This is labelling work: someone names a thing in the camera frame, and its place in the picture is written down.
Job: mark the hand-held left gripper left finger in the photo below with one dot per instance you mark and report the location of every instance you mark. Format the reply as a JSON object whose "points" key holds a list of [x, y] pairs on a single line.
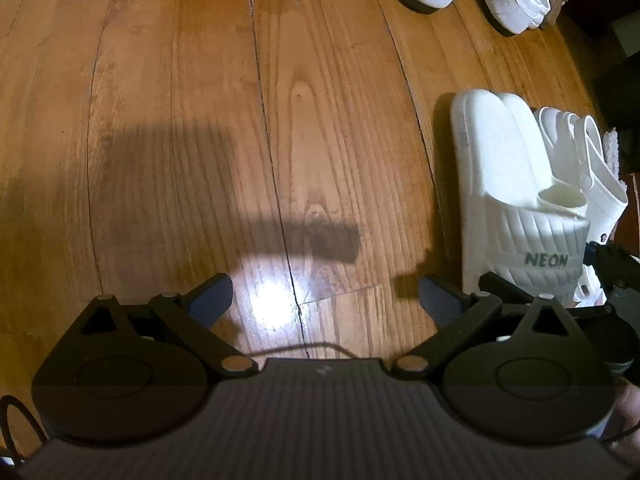
{"points": [[212, 300]]}

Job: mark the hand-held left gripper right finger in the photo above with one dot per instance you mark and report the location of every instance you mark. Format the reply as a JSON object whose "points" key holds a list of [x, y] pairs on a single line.
{"points": [[440, 300]]}

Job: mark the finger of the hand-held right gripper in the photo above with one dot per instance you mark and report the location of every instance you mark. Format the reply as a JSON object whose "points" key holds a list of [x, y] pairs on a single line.
{"points": [[615, 265], [502, 284]]}

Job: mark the white clog with purple charms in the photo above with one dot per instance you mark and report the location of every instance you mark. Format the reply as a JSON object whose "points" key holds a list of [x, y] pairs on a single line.
{"points": [[605, 200]]}

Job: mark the dark wooden shelf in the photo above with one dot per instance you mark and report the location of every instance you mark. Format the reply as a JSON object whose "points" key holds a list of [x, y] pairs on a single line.
{"points": [[600, 10]]}

